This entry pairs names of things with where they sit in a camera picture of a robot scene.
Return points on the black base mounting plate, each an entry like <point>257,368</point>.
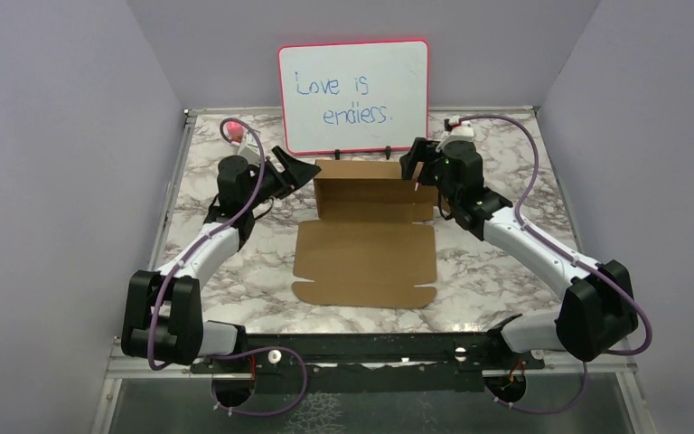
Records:
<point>358,363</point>

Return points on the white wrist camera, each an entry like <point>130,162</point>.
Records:
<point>249,149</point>
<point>457,130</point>

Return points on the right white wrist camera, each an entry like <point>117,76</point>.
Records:
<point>457,130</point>

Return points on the white board with pink frame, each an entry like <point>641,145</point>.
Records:
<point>353,96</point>

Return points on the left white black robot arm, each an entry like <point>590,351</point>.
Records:
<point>163,320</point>

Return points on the small pink capped bottle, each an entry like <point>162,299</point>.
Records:
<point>235,132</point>

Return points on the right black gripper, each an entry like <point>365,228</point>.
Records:
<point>422,151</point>

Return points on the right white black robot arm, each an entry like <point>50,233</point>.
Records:
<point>595,312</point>

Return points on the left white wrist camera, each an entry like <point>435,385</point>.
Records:
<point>249,149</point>

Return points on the brown cardboard box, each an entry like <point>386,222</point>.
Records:
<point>371,244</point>

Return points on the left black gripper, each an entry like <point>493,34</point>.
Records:
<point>297,173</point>

